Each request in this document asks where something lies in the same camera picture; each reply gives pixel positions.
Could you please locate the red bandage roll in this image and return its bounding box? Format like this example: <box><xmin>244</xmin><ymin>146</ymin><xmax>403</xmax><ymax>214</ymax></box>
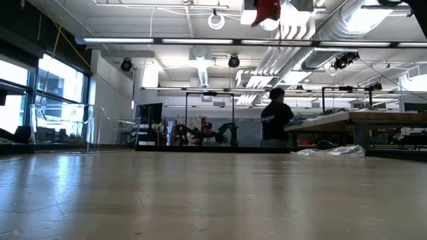
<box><xmin>250</xmin><ymin>0</ymin><xmax>283</xmax><ymax>28</ymax></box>

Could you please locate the clear plastic bag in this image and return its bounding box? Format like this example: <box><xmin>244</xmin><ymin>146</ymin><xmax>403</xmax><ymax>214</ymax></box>
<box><xmin>289</xmin><ymin>144</ymin><xmax>367</xmax><ymax>158</ymax></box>

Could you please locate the person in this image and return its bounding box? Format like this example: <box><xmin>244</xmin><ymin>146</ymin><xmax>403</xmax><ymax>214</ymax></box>
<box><xmin>260</xmin><ymin>87</ymin><xmax>296</xmax><ymax>148</ymax></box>
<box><xmin>190</xmin><ymin>121</ymin><xmax>231</xmax><ymax>147</ymax></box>

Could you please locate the black screen on stand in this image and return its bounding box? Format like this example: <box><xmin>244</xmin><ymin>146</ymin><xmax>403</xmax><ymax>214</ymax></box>
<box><xmin>135</xmin><ymin>102</ymin><xmax>164</xmax><ymax>126</ymax></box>

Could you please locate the pile of blue cloths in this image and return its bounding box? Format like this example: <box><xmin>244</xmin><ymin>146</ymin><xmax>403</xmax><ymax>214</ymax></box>
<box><xmin>289</xmin><ymin>107</ymin><xmax>350</xmax><ymax>127</ymax></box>

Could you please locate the long ceiling strip light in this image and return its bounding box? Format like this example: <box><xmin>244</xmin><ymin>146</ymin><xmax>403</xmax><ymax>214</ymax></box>
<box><xmin>75</xmin><ymin>36</ymin><xmax>427</xmax><ymax>48</ymax></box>

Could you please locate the clear plastic bin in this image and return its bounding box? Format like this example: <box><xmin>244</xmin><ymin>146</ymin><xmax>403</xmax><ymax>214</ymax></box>
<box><xmin>29</xmin><ymin>103</ymin><xmax>143</xmax><ymax>154</ymax></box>

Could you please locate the large wooden workbench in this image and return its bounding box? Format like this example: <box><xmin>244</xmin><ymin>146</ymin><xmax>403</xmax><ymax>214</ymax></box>
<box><xmin>284</xmin><ymin>111</ymin><xmax>427</xmax><ymax>148</ymax></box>

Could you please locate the black rectangular station frame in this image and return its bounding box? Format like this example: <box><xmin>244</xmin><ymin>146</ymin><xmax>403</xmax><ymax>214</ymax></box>
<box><xmin>184</xmin><ymin>91</ymin><xmax>236</xmax><ymax>147</ymax></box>

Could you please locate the white branching air duct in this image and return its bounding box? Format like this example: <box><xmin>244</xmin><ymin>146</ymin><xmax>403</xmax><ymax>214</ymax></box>
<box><xmin>188</xmin><ymin>45</ymin><xmax>214</xmax><ymax>88</ymax></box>

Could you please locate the white cable coil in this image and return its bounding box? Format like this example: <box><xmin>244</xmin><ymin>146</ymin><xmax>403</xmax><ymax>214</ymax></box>
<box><xmin>207</xmin><ymin>9</ymin><xmax>226</xmax><ymax>31</ymax></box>

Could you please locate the black low station frame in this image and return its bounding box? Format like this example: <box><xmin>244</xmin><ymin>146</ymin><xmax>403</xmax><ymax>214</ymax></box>
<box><xmin>321</xmin><ymin>85</ymin><xmax>374</xmax><ymax>113</ymax></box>

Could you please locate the silver round air duct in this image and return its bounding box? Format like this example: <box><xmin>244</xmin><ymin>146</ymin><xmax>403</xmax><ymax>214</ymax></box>
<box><xmin>300</xmin><ymin>0</ymin><xmax>396</xmax><ymax>73</ymax></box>

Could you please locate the yellow hanging cable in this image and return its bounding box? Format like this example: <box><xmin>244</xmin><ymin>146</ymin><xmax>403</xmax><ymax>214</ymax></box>
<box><xmin>39</xmin><ymin>23</ymin><xmax>91</xmax><ymax>101</ymax></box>

